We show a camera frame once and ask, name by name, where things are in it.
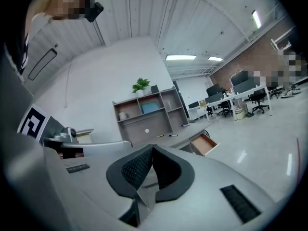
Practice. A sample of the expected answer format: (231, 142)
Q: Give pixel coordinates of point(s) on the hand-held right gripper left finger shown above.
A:
(130, 172)

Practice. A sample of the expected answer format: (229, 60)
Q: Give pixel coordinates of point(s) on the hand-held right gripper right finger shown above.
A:
(175, 177)

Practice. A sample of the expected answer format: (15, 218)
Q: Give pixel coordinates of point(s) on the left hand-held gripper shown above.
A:
(33, 123)

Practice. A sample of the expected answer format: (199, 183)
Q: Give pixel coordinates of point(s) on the wooden drawer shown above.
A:
(203, 143)

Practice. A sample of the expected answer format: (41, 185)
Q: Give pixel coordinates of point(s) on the grey wooden desk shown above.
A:
(183, 133)

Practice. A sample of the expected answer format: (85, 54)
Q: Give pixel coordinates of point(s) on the grey wooden desk hutch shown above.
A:
(149, 126)

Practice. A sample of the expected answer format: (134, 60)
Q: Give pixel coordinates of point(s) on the black desk screen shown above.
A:
(193, 105)

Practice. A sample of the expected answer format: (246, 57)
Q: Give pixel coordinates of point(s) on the black desk divider panel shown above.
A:
(215, 97)
(244, 86)

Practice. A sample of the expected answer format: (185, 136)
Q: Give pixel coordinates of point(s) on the long white office desk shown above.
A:
(231, 98)

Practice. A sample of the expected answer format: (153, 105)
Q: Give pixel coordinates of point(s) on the white cylinder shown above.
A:
(122, 115)

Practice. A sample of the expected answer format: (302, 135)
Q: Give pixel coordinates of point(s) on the black-framed ceiling lamp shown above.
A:
(42, 64)

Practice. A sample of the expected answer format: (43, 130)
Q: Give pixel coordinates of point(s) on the light blue board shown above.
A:
(149, 107)

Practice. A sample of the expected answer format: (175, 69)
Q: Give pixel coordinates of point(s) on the person's black clothing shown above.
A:
(16, 52)

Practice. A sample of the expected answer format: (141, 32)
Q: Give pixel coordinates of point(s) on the clear drinking glass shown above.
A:
(169, 104)

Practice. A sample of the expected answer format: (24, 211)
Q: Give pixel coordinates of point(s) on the cardboard box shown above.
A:
(202, 102)

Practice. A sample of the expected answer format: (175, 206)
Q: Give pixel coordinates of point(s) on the green plant in white pot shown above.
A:
(140, 85)

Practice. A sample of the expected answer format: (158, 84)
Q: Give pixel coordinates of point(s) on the beige storage box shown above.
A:
(240, 112)

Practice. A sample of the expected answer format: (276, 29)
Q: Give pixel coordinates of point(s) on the black computer monitor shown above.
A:
(213, 89)

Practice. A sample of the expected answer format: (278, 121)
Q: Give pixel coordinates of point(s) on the white ceiling light panel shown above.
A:
(256, 19)
(215, 58)
(180, 57)

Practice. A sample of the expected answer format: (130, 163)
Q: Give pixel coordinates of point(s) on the black picture frame standing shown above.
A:
(154, 89)

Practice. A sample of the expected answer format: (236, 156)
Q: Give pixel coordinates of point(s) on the black head-worn camera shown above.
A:
(95, 9)

